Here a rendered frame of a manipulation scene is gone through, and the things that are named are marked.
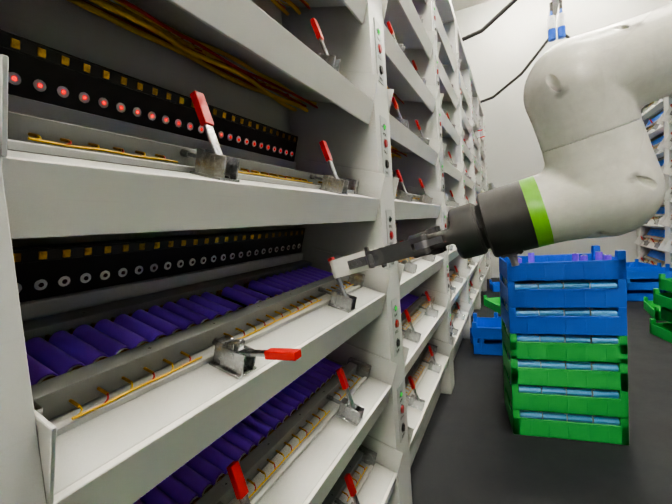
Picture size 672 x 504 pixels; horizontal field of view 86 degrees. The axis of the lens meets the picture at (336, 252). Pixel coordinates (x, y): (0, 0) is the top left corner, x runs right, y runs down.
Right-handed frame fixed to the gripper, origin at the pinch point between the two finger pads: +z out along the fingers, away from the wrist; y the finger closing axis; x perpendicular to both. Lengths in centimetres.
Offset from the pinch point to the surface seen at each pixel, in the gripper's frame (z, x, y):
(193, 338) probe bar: 7.2, -2.6, -28.3
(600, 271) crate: -41, -22, 69
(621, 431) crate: -35, -68, 69
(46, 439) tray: 0.4, -4.1, -44.6
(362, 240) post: 4.0, 4.0, 16.0
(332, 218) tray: -0.4, 7.6, -4.2
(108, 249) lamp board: 14.7, 9.2, -29.7
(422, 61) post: -11, 64, 86
